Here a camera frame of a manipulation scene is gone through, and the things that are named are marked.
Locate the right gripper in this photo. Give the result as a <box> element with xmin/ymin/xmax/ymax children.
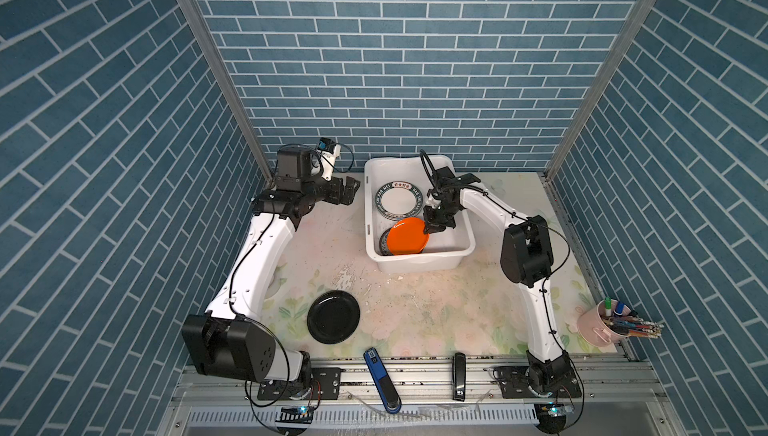
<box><xmin>420</xmin><ymin>201</ymin><xmax>459</xmax><ymax>233</ymax></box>

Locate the orange plastic plate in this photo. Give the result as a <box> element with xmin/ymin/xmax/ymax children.
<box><xmin>388</xmin><ymin>217</ymin><xmax>429</xmax><ymax>256</ymax></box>

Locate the green rimmed white plate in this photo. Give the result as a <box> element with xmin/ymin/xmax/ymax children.
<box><xmin>374</xmin><ymin>181</ymin><xmax>424</xmax><ymax>221</ymax></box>

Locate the black plate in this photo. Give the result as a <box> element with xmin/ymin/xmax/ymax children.
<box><xmin>307</xmin><ymin>290</ymin><xmax>361</xmax><ymax>345</ymax></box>

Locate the green blue floral plate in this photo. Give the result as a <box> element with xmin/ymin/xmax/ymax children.
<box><xmin>378</xmin><ymin>229</ymin><xmax>392</xmax><ymax>256</ymax></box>

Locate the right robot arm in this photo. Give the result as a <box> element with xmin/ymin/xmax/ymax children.
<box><xmin>423</xmin><ymin>174</ymin><xmax>576</xmax><ymax>396</ymax></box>

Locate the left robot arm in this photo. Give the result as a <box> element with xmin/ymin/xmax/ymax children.
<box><xmin>181</xmin><ymin>138</ymin><xmax>360</xmax><ymax>390</ymax></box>

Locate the white plastic bin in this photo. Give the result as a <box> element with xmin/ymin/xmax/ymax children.
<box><xmin>363</xmin><ymin>155</ymin><xmax>476</xmax><ymax>274</ymax></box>

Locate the black handheld device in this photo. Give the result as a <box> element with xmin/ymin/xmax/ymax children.
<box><xmin>452</xmin><ymin>352</ymin><xmax>467</xmax><ymax>402</ymax></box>

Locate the blue handheld tool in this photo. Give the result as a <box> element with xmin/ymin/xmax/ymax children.
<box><xmin>363</xmin><ymin>347</ymin><xmax>402</xmax><ymax>414</ymax></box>

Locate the pink pen cup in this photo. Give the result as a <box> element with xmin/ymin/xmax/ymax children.
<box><xmin>577</xmin><ymin>297</ymin><xmax>664</xmax><ymax>347</ymax></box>

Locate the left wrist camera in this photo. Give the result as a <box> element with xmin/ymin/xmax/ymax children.
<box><xmin>316</xmin><ymin>138</ymin><xmax>341</xmax><ymax>181</ymax></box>

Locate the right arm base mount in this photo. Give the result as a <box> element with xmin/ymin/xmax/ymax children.
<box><xmin>491</xmin><ymin>358</ymin><xmax>583</xmax><ymax>399</ymax></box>

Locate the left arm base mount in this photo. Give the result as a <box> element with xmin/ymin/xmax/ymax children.
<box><xmin>256</xmin><ymin>367</ymin><xmax>342</xmax><ymax>402</ymax></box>

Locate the aluminium rail frame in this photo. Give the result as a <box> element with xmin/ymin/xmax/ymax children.
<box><xmin>158</xmin><ymin>354</ymin><xmax>684</xmax><ymax>435</ymax></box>

